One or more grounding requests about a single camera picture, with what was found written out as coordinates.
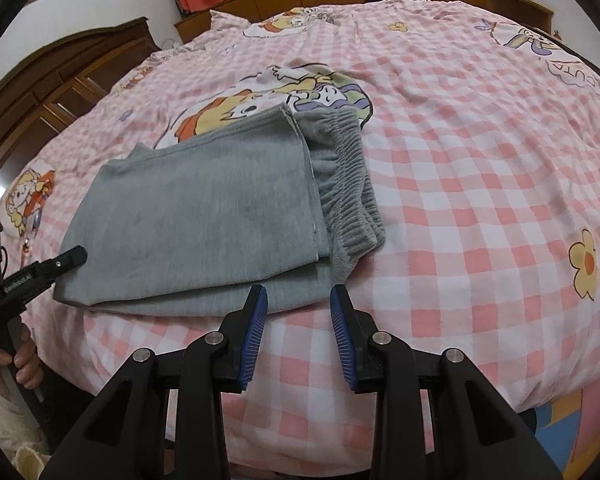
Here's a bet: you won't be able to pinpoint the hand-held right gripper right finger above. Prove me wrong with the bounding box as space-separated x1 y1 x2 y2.
329 284 563 480

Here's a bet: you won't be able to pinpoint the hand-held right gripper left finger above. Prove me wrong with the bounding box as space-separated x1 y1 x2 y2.
40 284 269 480

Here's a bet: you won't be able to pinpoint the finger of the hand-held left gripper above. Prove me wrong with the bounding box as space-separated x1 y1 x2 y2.
54 246 89 282

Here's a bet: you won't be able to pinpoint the grey pants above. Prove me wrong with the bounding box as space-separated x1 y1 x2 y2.
54 105 387 317

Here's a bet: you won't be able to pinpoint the person's left forearm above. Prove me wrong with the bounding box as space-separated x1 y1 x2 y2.
0 387 50 480

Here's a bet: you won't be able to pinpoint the person's left hand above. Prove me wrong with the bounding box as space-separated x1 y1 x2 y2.
0 325 44 394

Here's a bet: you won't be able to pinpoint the dark wooden wardrobe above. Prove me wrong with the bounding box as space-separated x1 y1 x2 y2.
0 16 163 192

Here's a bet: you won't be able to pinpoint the pink checked cartoon blanket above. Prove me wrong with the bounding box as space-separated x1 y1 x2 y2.
0 0 600 467

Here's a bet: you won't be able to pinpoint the colourful floor mat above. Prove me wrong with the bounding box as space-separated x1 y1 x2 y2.
522 385 600 480

